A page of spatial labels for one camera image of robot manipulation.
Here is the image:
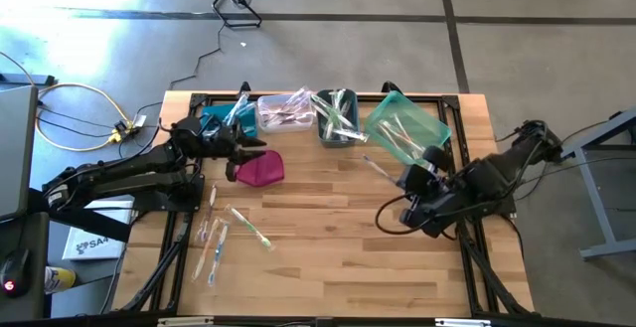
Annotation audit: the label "grey metal desk frame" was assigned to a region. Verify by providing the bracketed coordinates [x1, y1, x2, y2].
[560, 106, 636, 262]

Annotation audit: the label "black yellow plug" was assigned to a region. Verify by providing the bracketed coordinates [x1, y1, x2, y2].
[109, 119, 148, 145]

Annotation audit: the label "grey laptop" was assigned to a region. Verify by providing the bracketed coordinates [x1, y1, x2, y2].
[0, 84, 40, 222]

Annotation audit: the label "dark grey plastic bin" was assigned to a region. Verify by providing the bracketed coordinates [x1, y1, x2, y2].
[315, 87, 362, 149]

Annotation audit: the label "magenta plastic bin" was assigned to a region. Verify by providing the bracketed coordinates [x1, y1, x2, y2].
[233, 149, 286, 188]

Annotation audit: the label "white printed box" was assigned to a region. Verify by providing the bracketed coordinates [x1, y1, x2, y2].
[62, 199, 135, 262]

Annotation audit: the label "black desk beam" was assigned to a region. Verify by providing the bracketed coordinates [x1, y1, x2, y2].
[27, 187, 134, 245]

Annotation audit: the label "black desk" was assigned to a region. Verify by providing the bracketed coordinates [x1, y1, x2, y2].
[0, 211, 52, 322]

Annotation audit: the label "clear white plastic bin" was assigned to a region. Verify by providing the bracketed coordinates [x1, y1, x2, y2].
[256, 91, 316, 134]

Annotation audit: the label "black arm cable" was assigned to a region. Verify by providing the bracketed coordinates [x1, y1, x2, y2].
[375, 193, 458, 242]

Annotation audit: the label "bright blue plastic bin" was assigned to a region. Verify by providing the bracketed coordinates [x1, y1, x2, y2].
[201, 101, 259, 140]

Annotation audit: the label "blue toothbrush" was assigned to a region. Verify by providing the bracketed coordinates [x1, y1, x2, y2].
[223, 91, 250, 127]
[207, 221, 230, 287]
[237, 110, 258, 134]
[361, 153, 401, 184]
[202, 116, 225, 139]
[233, 100, 258, 128]

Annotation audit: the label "yellow extension cable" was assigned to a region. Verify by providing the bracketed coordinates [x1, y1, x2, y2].
[35, 82, 136, 153]

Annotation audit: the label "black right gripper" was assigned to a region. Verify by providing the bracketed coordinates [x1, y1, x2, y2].
[397, 145, 463, 239]

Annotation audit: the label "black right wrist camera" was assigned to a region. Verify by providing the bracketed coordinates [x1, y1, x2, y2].
[400, 164, 438, 197]

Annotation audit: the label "green toothbrushes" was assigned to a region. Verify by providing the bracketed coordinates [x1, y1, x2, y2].
[316, 98, 352, 143]

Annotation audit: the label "black computer mouse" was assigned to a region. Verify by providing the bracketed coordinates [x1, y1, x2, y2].
[0, 248, 32, 299]

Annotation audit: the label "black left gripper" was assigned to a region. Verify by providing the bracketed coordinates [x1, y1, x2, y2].
[171, 116, 267, 183]

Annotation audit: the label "green toothbrush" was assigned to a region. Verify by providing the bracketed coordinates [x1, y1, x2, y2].
[330, 96, 355, 142]
[327, 125, 371, 144]
[330, 87, 345, 142]
[310, 92, 355, 127]
[321, 98, 349, 142]
[224, 204, 276, 252]
[330, 98, 350, 142]

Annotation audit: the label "yellow white can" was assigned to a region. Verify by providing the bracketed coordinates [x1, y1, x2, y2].
[43, 265, 78, 295]

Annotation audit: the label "silver angle bracket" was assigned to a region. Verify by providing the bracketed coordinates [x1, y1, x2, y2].
[434, 317, 492, 327]
[156, 316, 216, 327]

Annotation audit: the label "teal translucent plastic bin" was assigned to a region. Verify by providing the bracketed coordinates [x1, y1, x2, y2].
[364, 89, 453, 168]

